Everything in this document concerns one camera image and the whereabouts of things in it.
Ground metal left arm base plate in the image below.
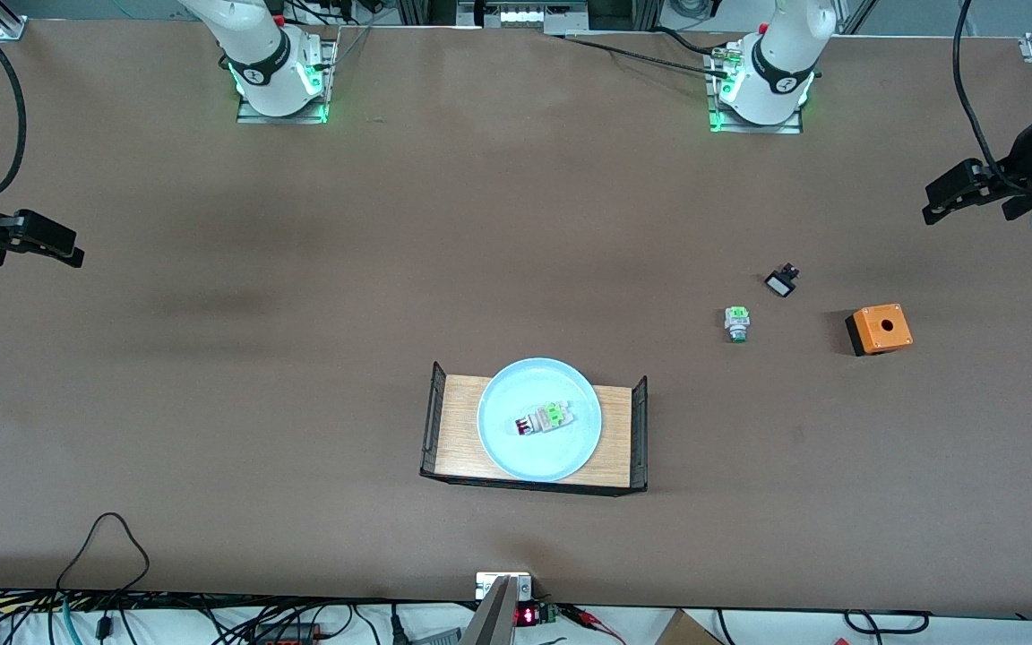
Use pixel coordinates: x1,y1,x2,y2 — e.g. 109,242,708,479
709,40,805,135

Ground thick black floor cable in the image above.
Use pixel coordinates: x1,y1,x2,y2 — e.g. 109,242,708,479
843,609,931,635

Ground orange box with hole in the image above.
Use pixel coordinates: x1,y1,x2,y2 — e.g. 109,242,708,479
845,303,914,357

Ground thin black looped cable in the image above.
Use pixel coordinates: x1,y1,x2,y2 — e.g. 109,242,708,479
55,512,151,594

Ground black cable across table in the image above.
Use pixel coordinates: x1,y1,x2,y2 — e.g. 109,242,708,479
561,34,734,76

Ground silver pole mounting bracket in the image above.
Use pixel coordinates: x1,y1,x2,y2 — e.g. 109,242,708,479
476,572,533,601

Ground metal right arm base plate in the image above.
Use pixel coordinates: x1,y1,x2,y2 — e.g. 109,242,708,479
236,36,339,125

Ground light blue round plate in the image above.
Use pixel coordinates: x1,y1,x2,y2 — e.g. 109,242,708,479
477,357,604,484

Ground red push button switch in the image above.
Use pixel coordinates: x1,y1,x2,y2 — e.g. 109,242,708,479
516,401,575,438

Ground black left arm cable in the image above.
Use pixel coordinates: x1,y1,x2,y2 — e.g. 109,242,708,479
952,0,1019,194

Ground wooden tray black wire sides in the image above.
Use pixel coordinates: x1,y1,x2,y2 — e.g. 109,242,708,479
418,361,649,496

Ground brown cardboard piece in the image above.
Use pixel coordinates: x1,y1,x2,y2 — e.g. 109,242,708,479
655,609,723,645

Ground grey aluminium camera pole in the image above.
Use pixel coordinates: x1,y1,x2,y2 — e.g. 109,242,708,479
460,575,517,645

